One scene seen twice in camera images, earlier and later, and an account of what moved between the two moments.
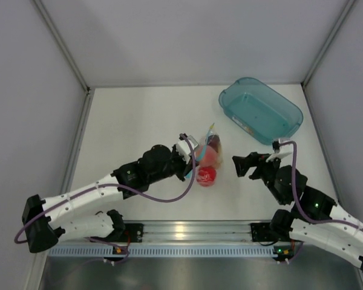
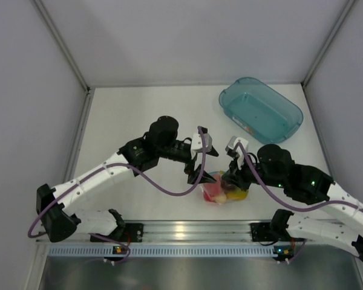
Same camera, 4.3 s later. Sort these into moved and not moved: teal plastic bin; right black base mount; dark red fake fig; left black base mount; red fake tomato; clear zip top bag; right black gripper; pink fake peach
Moved: red fake tomato; dark red fake fig; right black gripper; clear zip top bag; pink fake peach
Not moved: left black base mount; right black base mount; teal plastic bin
